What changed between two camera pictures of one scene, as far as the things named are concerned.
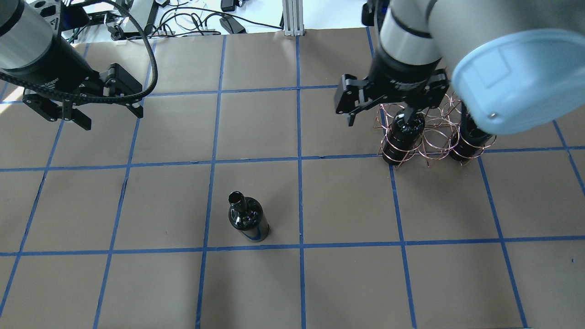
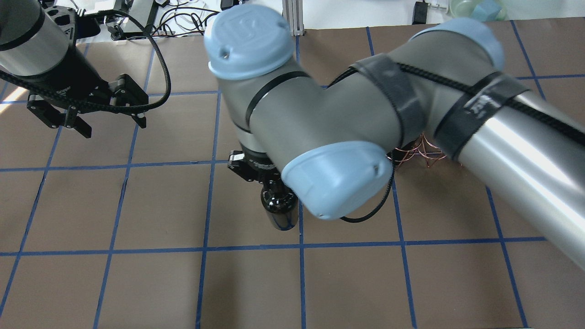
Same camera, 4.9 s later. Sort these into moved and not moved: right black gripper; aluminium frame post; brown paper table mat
Moved: right black gripper
Not moved: aluminium frame post; brown paper table mat
